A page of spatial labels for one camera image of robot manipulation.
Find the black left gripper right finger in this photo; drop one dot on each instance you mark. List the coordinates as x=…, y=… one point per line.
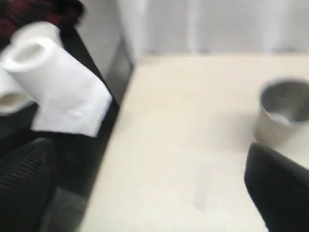
x=279, y=189

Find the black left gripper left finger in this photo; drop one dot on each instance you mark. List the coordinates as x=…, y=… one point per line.
x=27, y=185

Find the stainless steel cup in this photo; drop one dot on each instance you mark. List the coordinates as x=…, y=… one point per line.
x=283, y=110

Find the black side shelf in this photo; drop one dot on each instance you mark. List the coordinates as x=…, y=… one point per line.
x=77, y=156

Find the white paper towel roll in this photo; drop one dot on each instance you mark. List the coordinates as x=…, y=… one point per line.
x=71, y=98

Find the dark red cloth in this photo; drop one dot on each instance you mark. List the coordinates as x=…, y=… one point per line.
x=15, y=14

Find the white backdrop curtain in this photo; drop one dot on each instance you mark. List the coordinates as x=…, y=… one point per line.
x=214, y=26

